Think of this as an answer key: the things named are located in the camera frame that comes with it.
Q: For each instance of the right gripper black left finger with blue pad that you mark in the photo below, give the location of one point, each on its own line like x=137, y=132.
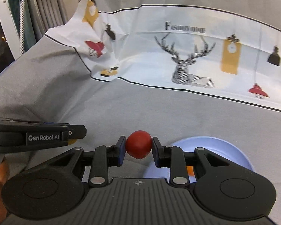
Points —
x=104, y=157

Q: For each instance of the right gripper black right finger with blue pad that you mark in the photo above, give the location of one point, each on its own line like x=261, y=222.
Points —
x=172, y=158

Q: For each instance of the light blue plate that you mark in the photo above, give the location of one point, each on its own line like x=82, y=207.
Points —
x=216, y=145

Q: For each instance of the white deer print cloth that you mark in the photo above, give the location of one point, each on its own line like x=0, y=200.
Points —
x=218, y=48

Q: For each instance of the red tomato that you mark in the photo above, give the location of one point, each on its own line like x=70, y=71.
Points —
x=139, y=144

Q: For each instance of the wrapped orange right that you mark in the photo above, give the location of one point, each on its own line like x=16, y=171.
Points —
x=190, y=171

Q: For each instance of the yellow longan left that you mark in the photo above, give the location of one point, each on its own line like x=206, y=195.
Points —
x=71, y=141

